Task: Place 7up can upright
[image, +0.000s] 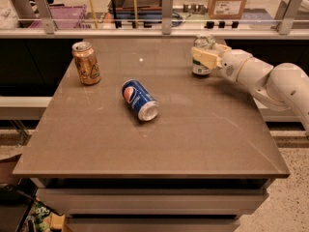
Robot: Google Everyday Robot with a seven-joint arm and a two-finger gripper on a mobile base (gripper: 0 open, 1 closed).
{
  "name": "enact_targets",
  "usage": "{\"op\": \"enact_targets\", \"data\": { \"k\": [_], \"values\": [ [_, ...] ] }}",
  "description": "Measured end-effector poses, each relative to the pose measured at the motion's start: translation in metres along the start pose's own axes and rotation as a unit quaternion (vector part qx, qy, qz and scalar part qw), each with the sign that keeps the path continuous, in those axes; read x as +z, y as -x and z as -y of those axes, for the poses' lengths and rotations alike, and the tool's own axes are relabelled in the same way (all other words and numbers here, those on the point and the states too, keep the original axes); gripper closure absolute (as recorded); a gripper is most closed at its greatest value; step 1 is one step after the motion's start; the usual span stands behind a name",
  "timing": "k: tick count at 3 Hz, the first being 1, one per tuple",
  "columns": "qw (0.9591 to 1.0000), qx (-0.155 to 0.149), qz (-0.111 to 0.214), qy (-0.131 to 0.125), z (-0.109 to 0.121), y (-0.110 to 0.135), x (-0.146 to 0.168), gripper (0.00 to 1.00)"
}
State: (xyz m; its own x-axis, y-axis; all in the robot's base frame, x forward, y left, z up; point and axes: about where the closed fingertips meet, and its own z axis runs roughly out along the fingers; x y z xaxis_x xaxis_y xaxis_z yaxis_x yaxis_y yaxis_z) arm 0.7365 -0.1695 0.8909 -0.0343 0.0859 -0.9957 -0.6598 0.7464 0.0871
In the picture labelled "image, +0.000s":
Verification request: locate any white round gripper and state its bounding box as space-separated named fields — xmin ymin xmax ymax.
xmin=191 ymin=43 xmax=253 ymax=81

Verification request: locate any white green 7up can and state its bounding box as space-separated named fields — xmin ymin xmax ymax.
xmin=192 ymin=35 xmax=215 ymax=75

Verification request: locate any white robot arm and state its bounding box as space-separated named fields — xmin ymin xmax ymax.
xmin=191 ymin=43 xmax=309 ymax=133

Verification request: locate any blue Pepsi can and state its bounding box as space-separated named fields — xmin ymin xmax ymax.
xmin=122 ymin=79 xmax=159 ymax=122

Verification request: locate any gold soda can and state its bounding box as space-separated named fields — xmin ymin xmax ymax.
xmin=72 ymin=42 xmax=100 ymax=85

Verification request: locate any purple plastic crate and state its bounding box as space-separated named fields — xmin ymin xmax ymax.
xmin=30 ymin=5 xmax=87 ymax=29

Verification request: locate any upper grey drawer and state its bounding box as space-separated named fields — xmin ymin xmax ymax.
xmin=37 ymin=188 xmax=268 ymax=216

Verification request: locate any grey drawer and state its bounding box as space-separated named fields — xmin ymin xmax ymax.
xmin=65 ymin=217 xmax=240 ymax=232
xmin=37 ymin=188 xmax=268 ymax=216

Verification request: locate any lower grey drawer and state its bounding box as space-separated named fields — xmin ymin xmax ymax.
xmin=65 ymin=217 xmax=240 ymax=232

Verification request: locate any green snack bag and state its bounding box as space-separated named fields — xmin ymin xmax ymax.
xmin=20 ymin=202 xmax=52 ymax=232

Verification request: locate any middle metal railing bracket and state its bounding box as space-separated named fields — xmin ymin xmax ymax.
xmin=161 ymin=0 xmax=173 ymax=35

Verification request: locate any metal railing bracket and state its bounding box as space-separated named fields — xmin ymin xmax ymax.
xmin=34 ymin=0 xmax=56 ymax=34
xmin=277 ymin=0 xmax=302 ymax=35
xmin=161 ymin=0 xmax=173 ymax=35

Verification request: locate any right metal railing bracket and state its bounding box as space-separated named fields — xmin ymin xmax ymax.
xmin=277 ymin=0 xmax=302 ymax=35

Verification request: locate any left metal railing bracket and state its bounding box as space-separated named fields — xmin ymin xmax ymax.
xmin=34 ymin=0 xmax=56 ymax=34

